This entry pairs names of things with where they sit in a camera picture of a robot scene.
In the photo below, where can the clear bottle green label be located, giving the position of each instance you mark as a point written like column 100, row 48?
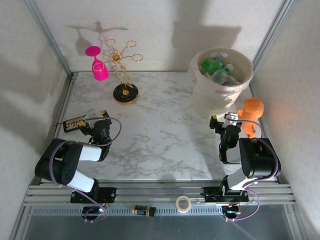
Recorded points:
column 220, row 75

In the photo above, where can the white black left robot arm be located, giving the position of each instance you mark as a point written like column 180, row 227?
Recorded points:
column 60, row 162

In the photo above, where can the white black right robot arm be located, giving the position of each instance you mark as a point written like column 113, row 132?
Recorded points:
column 260, row 157

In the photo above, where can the white round bin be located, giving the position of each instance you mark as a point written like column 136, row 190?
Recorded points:
column 212, row 100

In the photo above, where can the black abacus box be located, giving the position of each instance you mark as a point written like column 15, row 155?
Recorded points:
column 72, row 125

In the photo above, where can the orange plush toy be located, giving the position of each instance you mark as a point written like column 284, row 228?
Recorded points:
column 252, row 110

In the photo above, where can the pink wine glass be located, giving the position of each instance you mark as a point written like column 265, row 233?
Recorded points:
column 100, row 71

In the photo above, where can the small black controller board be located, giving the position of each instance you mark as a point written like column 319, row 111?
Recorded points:
column 231, row 212
column 92, row 209

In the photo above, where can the white tape roll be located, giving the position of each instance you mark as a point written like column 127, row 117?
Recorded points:
column 177, row 204

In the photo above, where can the black gold cylinder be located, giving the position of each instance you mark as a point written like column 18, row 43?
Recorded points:
column 142, row 210

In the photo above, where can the aluminium side rail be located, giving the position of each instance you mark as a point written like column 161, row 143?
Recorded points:
column 64, row 100

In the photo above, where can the aluminium mounting rail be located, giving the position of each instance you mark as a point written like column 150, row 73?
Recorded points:
column 160, row 192

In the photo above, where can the aluminium frame post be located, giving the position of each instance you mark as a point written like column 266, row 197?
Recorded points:
column 50, row 40
column 272, row 32

